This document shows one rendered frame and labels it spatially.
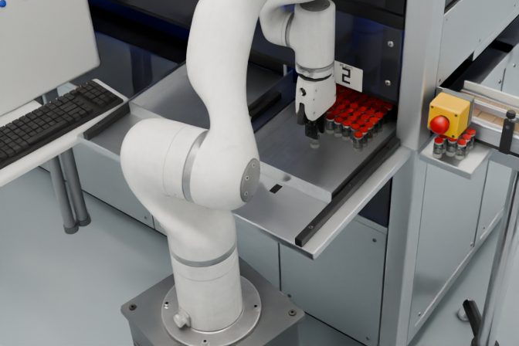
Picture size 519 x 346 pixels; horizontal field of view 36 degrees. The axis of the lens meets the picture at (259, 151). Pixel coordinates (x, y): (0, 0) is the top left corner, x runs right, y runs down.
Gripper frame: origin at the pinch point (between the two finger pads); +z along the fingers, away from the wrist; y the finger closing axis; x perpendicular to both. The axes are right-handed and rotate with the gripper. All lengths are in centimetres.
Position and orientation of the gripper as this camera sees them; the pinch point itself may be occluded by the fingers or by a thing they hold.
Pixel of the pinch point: (314, 127)
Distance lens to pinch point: 182.0
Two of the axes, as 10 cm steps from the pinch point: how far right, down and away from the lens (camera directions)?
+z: 0.4, 7.8, 6.3
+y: 6.0, -5.2, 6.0
